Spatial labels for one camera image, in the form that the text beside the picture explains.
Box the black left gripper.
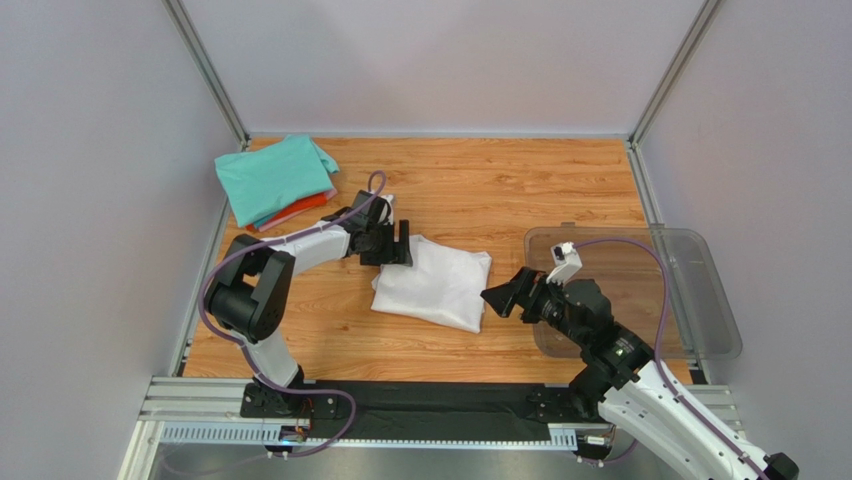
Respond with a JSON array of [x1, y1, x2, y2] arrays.
[[361, 218, 414, 266]]

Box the pink folded t shirt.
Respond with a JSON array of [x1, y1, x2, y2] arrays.
[[251, 188, 338, 232]]

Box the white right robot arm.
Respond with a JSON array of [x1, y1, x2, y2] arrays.
[[481, 267, 800, 479]]

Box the white t shirt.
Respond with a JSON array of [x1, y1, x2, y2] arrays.
[[371, 235, 492, 334]]

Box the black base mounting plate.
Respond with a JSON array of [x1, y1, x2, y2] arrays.
[[240, 380, 603, 442]]

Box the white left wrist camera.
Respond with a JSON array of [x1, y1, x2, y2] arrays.
[[379, 194, 396, 225]]

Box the teal folded t shirt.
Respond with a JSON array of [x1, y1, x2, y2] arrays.
[[214, 135, 340, 227]]

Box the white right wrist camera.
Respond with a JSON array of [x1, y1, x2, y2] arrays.
[[547, 242, 583, 285]]

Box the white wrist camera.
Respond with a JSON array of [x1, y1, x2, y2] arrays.
[[547, 242, 583, 285], [379, 194, 396, 225]]

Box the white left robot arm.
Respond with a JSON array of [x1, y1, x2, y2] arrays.
[[199, 190, 413, 396]]

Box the clear plastic bin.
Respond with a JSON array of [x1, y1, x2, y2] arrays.
[[524, 224, 743, 364]]

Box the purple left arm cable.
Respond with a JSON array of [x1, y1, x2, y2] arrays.
[[198, 170, 389, 461]]

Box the orange folded t shirt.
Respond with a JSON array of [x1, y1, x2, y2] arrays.
[[246, 193, 329, 232]]

